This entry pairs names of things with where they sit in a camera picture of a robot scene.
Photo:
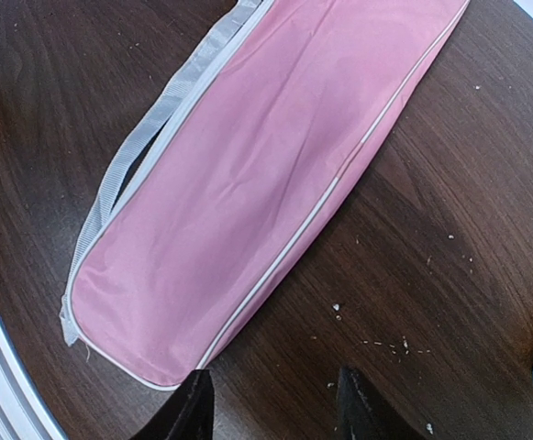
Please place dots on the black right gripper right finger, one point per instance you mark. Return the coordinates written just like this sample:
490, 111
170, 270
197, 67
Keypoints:
364, 413

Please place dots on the pink racket bag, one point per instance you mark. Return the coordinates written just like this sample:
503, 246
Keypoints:
250, 149

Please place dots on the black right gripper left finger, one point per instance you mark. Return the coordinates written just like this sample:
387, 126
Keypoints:
187, 414

